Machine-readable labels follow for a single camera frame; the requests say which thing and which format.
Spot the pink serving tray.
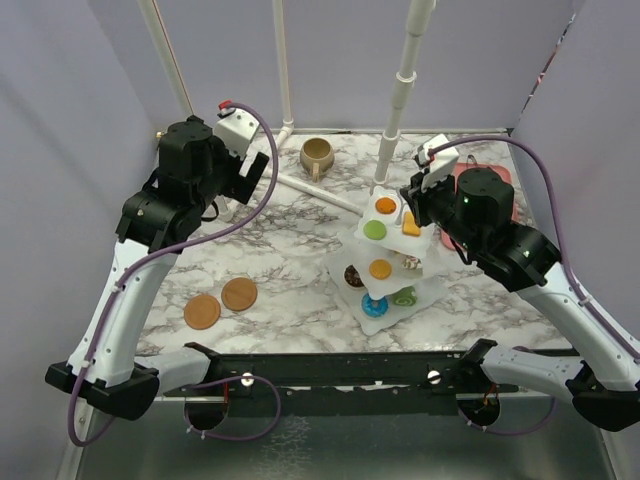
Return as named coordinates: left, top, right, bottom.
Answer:
left=442, top=166, right=515, bottom=249

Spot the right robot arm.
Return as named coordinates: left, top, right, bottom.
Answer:
left=399, top=167, right=639, bottom=432

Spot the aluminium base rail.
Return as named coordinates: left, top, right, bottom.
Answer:
left=78, top=357, right=609, bottom=404

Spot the wooden coaster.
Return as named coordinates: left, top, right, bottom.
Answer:
left=183, top=294, right=221, bottom=330
left=221, top=277, right=258, bottom=312

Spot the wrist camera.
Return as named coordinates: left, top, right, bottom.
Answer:
left=416, top=134, right=459, bottom=192
left=213, top=100, right=259, bottom=160

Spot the chocolate swiss roll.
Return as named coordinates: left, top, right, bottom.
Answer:
left=402, top=255, right=423, bottom=271

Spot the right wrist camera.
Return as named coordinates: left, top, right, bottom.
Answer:
left=416, top=134, right=459, bottom=192

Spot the blue frosted donut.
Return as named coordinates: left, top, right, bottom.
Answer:
left=361, top=293, right=389, bottom=319

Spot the green round pastry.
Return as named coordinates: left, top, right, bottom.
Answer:
left=362, top=220, right=387, bottom=241

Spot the white pvc frame middle pole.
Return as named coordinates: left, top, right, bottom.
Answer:
left=219, top=0, right=364, bottom=221

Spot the chocolate donut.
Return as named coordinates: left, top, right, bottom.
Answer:
left=343, top=265, right=366, bottom=291

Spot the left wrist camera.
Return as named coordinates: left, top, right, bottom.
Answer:
left=213, top=100, right=259, bottom=160

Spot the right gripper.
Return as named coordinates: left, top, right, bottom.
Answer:
left=402, top=163, right=482, bottom=254

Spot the beige ceramic cup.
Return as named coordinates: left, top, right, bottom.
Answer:
left=300, top=137, right=335, bottom=183

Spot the white pvc frame left pole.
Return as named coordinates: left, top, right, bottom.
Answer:
left=138, top=0, right=194, bottom=116

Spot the orange cookie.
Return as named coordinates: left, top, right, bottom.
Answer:
left=375, top=197, right=397, bottom=215

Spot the white tiered serving stand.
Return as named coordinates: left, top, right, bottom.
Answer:
left=325, top=186, right=447, bottom=336

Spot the yellow round biscuit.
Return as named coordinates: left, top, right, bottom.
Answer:
left=369, top=259, right=393, bottom=280

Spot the white pvc frame right pole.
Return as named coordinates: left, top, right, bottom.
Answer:
left=373, top=0, right=437, bottom=185

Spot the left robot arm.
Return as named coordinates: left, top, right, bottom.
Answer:
left=45, top=108, right=269, bottom=420

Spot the white pvc frame pole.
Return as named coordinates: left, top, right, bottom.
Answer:
left=219, top=0, right=364, bottom=221
left=373, top=0, right=437, bottom=185
left=138, top=0, right=194, bottom=116

